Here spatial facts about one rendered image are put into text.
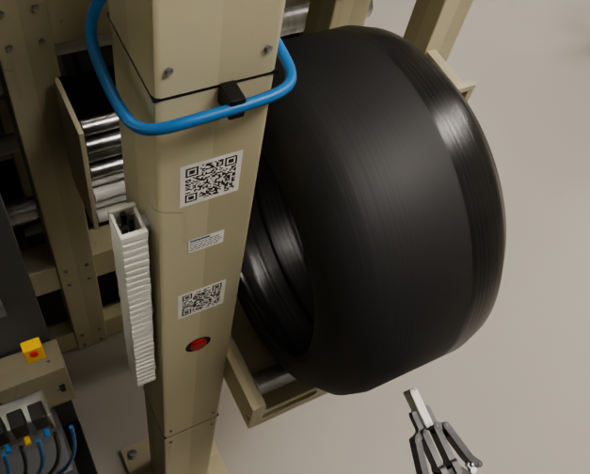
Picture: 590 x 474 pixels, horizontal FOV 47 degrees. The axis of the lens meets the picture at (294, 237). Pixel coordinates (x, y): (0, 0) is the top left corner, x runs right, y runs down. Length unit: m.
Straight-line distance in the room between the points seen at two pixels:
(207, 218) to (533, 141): 2.57
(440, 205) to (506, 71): 2.67
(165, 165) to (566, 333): 2.19
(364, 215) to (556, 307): 1.97
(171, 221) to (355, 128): 0.27
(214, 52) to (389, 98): 0.37
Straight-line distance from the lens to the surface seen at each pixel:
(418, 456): 1.23
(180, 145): 0.71
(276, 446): 2.23
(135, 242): 0.85
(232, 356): 1.28
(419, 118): 0.94
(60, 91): 1.32
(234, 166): 0.78
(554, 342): 2.70
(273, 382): 1.30
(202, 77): 0.66
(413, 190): 0.90
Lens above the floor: 2.12
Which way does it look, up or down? 55 degrees down
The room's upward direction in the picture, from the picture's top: 15 degrees clockwise
